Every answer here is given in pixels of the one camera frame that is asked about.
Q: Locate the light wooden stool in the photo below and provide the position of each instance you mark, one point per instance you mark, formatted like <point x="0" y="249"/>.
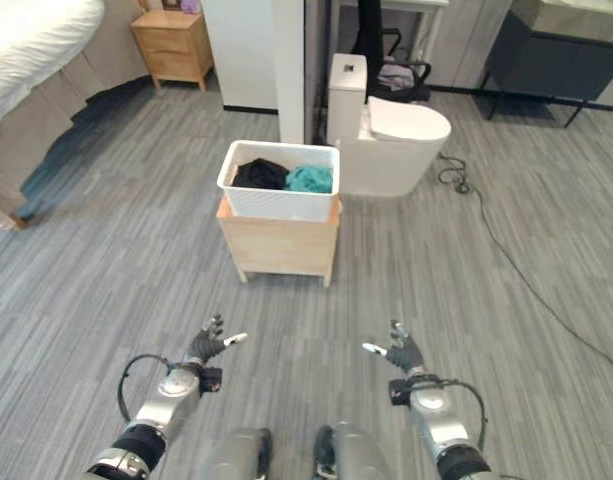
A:
<point x="281" y="245"/>

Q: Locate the white plastic laundry basket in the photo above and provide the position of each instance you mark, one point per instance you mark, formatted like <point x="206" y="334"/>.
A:
<point x="281" y="182"/>

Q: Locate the teal garment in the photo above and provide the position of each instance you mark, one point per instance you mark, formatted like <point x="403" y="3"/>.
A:
<point x="310" y="179"/>

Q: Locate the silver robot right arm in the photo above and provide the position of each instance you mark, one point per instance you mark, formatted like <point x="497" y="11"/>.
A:
<point x="443" y="415"/>

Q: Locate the black office chair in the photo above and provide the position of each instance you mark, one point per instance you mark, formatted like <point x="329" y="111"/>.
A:
<point x="393" y="55"/>

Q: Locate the silver robot right leg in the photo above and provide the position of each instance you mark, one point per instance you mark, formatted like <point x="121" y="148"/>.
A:
<point x="347" y="452"/>

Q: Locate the bed with white duvet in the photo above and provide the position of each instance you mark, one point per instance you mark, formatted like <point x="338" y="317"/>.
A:
<point x="31" y="95"/>

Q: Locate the white partition panel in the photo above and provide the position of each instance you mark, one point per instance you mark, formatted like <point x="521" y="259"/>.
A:
<point x="253" y="55"/>

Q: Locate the silver robot leg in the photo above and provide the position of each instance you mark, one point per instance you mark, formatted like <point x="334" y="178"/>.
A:
<point x="238" y="454"/>
<point x="347" y="452"/>

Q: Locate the black garment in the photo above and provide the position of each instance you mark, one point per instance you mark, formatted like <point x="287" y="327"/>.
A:
<point x="259" y="174"/>

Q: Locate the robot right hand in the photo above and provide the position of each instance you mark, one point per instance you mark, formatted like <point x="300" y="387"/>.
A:
<point x="403" y="350"/>

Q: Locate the purple box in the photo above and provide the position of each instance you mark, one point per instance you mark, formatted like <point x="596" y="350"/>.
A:
<point x="190" y="6"/>

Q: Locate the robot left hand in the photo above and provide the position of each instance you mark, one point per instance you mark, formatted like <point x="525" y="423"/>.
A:
<point x="209" y="343"/>

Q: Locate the silver robot left leg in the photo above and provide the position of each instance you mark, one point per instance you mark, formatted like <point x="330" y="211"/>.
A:
<point x="238" y="454"/>

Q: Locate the wooden nightstand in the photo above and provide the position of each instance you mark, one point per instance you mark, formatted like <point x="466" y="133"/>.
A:
<point x="172" y="46"/>

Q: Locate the white toilet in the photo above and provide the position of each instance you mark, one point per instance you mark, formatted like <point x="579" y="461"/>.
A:
<point x="386" y="145"/>

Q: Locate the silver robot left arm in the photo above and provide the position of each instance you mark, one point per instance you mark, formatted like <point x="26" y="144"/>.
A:
<point x="151" y="412"/>

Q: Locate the clothes on chair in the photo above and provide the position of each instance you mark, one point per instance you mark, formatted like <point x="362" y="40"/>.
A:
<point x="394" y="76"/>

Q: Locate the dark grey cabinet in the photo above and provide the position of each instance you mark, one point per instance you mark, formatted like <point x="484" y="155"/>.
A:
<point x="551" y="57"/>

